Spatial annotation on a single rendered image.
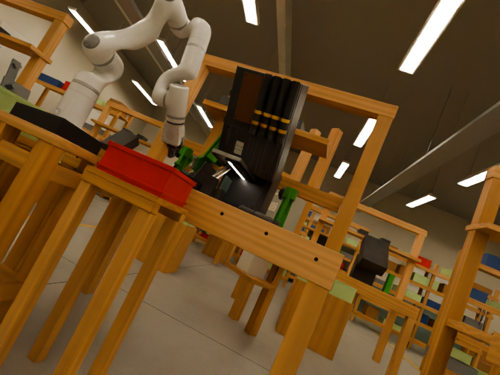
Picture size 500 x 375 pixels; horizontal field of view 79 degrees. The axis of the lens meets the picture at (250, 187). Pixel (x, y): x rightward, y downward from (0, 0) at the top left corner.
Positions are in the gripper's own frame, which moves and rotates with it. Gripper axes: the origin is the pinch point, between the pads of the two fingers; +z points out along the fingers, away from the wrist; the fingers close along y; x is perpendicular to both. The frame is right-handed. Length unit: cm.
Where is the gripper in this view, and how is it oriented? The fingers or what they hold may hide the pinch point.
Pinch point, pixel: (171, 153)
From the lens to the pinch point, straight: 150.6
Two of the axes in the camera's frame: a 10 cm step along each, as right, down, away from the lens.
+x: 4.2, -3.0, 8.6
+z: -2.2, 8.8, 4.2
